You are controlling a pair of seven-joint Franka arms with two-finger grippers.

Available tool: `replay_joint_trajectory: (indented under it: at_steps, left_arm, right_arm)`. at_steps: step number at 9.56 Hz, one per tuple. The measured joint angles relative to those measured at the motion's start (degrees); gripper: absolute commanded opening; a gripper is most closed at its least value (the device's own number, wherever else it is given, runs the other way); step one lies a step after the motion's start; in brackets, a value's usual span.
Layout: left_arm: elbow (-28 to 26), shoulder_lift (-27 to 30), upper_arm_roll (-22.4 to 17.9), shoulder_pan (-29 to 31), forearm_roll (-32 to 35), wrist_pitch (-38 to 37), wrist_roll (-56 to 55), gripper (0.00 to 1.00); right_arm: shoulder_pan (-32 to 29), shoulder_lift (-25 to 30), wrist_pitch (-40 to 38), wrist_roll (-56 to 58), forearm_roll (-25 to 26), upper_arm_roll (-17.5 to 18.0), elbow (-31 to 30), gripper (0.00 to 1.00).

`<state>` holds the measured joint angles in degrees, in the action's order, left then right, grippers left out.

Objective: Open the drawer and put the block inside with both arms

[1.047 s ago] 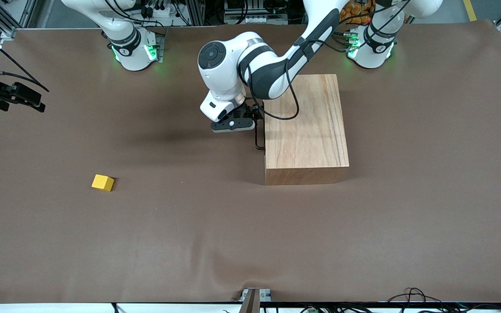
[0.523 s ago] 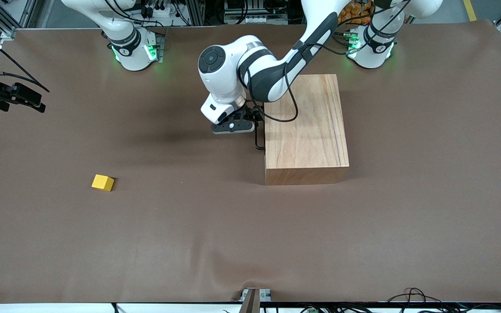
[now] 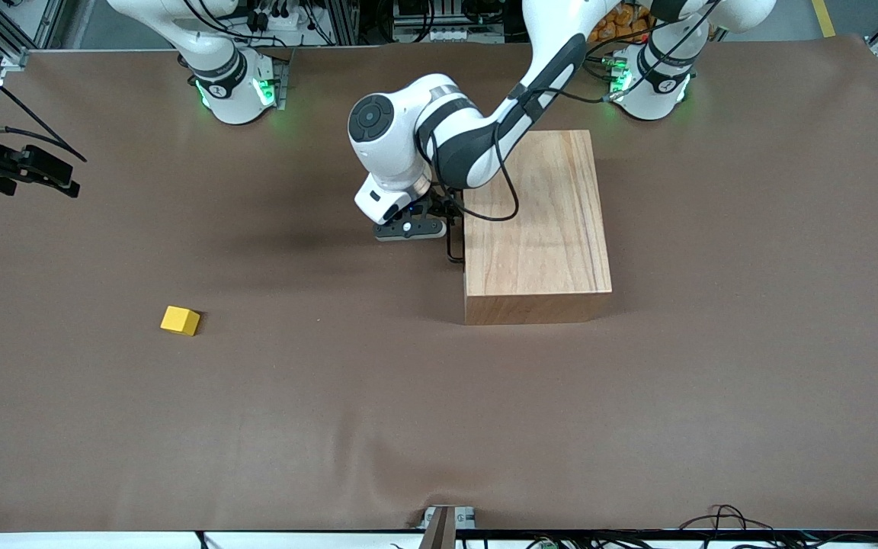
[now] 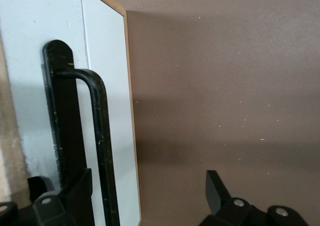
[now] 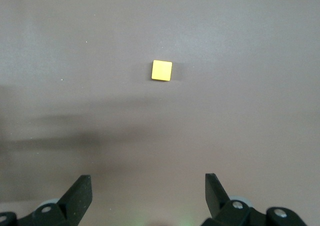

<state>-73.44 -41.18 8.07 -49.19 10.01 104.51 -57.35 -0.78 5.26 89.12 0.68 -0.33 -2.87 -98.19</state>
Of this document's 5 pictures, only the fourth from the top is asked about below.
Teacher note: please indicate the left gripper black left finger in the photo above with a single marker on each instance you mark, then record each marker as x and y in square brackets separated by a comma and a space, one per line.
[70, 201]

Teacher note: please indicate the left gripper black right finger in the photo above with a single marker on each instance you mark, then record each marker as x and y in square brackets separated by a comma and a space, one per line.
[217, 193]

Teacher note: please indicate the wooden drawer cabinet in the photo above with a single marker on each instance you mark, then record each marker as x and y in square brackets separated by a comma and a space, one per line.
[110, 48]

